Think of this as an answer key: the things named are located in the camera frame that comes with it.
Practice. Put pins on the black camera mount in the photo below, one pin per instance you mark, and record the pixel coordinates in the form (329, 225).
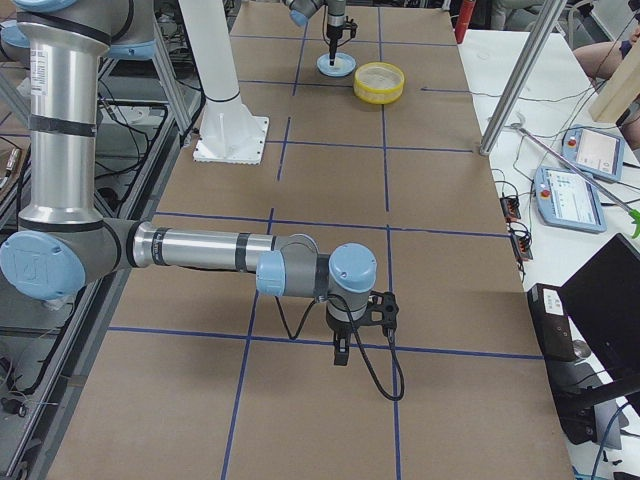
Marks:
(382, 311)
(350, 29)

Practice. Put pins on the white camera post base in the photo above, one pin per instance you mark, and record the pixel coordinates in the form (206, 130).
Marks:
(228, 132)

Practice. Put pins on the far blue teach pendant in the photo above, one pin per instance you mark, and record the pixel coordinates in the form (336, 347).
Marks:
(594, 151)

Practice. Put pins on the near blue teach pendant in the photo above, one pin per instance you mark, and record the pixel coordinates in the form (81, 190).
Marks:
(566, 200)

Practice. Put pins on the black computer monitor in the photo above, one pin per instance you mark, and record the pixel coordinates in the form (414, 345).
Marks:
(602, 300)

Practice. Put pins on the wooden board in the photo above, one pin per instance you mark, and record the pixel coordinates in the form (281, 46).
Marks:
(620, 90)

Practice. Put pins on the red cylinder bottle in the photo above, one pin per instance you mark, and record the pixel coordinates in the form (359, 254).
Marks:
(463, 20)

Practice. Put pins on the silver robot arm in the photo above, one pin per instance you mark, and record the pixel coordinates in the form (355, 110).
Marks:
(301, 11)
(63, 243)

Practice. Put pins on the aluminium frame post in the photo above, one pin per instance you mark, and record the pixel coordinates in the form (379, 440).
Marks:
(527, 59)

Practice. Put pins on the black desktop box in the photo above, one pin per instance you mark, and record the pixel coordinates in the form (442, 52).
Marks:
(584, 403)

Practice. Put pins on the orange black connector box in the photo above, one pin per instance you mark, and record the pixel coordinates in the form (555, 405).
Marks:
(510, 203)

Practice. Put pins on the light blue plate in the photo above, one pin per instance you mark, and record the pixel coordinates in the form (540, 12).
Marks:
(323, 67)

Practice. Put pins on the yellow rimmed bamboo steamer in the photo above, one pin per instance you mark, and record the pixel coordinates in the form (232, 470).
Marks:
(378, 97)

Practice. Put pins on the blue teach pendant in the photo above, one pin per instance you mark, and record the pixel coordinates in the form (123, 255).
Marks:
(594, 151)
(566, 200)

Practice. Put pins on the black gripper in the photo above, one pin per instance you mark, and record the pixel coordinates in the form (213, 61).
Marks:
(333, 26)
(340, 330)

